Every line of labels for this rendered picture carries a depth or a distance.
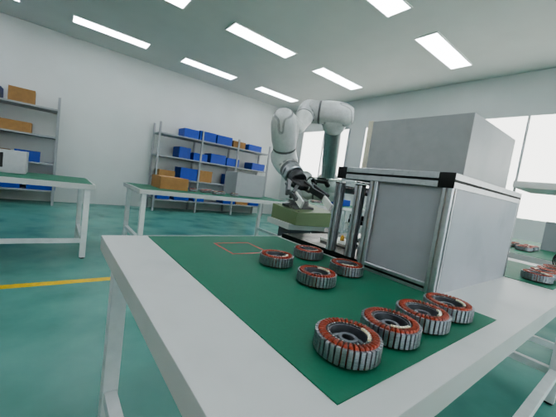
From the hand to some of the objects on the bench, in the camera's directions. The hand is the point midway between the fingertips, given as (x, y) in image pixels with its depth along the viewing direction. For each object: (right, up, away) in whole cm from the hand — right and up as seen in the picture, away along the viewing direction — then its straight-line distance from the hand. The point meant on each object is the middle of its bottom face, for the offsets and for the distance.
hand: (315, 205), depth 111 cm
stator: (-3, -20, +2) cm, 20 cm away
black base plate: (+27, -21, +39) cm, 52 cm away
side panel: (+24, -25, -12) cm, 37 cm away
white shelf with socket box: (+132, -35, +50) cm, 145 cm away
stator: (+8, -23, -12) cm, 27 cm away
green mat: (-11, -21, -18) cm, 29 cm away
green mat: (+90, -28, +62) cm, 113 cm away
